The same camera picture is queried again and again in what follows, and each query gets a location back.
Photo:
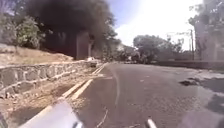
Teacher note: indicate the pole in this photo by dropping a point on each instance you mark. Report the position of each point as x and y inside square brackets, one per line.
[192, 46]

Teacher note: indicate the white painted edge line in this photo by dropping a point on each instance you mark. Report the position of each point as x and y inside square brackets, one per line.
[81, 89]

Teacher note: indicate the pale building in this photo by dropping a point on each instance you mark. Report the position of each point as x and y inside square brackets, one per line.
[210, 43]

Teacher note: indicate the robot's own part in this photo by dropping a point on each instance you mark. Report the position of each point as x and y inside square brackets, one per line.
[150, 123]
[78, 125]

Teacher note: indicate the row of dark trees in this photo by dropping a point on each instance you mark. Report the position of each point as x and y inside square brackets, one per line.
[66, 20]

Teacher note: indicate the dry grass bank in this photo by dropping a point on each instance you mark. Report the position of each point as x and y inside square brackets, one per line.
[30, 56]

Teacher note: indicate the group of green trees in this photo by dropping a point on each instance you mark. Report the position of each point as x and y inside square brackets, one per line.
[150, 45]

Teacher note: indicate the concrete pillar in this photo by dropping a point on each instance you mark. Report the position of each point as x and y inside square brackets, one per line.
[82, 46]

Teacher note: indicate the grey asphalt road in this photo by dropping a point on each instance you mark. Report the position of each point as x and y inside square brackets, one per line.
[143, 96]

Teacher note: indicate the grey stone wall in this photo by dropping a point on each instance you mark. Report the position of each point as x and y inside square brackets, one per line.
[26, 75]

